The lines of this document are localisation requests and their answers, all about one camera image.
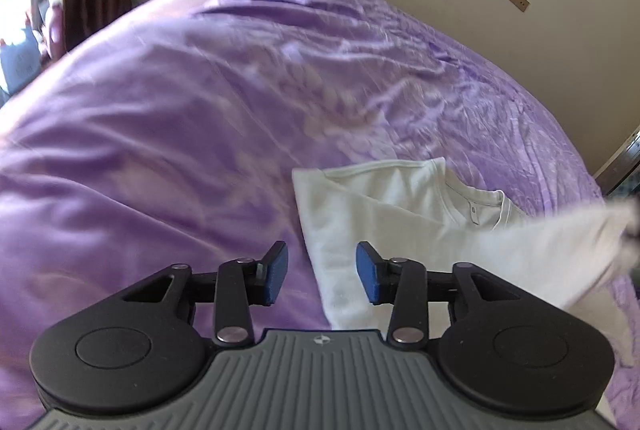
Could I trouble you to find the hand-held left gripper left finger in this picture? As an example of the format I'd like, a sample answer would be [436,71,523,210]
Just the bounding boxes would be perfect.
[120,241,291,347]

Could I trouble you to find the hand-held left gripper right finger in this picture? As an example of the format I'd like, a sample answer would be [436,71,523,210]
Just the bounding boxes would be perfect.
[355,241,521,347]

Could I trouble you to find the white printed small shirt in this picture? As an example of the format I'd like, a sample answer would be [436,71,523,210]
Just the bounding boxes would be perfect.
[291,157,640,331]

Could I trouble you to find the purple floral blanket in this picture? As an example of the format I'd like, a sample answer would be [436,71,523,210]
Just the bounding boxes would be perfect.
[0,0,640,430]

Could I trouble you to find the metal door frame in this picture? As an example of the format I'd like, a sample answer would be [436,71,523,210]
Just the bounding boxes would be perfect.
[595,125,640,197]

